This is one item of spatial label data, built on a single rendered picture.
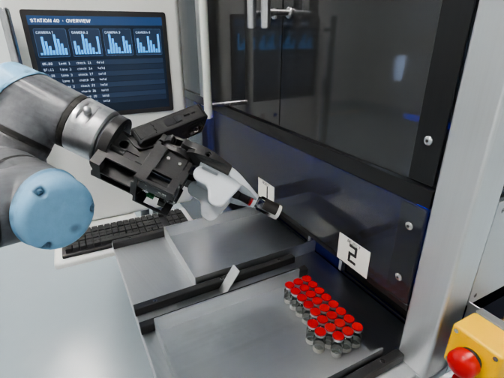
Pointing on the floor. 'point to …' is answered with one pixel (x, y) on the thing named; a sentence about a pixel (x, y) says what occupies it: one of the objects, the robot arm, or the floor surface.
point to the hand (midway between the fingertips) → (247, 193)
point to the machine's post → (460, 199)
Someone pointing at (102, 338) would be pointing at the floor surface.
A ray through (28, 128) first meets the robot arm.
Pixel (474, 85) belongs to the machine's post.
